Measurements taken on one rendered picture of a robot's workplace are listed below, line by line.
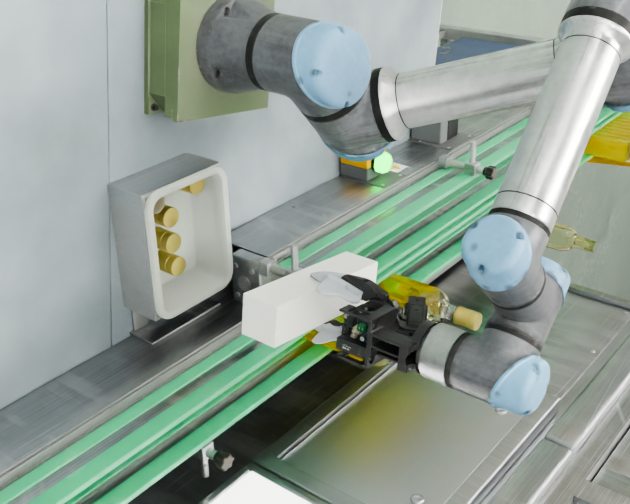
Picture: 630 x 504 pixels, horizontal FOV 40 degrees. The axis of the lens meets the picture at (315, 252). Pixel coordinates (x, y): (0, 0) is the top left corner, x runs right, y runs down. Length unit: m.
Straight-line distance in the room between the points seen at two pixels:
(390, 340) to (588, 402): 0.65
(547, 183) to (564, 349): 0.89
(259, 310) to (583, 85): 0.50
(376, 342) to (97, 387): 0.47
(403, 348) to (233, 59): 0.50
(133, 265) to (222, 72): 0.33
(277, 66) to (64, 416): 0.60
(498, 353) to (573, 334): 0.86
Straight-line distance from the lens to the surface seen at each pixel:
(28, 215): 1.31
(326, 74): 1.24
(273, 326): 1.17
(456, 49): 2.94
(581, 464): 1.58
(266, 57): 1.28
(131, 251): 1.40
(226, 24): 1.33
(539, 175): 1.03
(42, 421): 1.35
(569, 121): 1.07
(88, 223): 1.38
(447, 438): 1.56
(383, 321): 1.16
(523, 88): 1.29
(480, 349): 1.10
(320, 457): 1.51
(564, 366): 1.83
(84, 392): 1.39
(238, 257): 1.52
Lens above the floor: 1.78
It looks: 34 degrees down
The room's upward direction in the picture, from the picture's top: 109 degrees clockwise
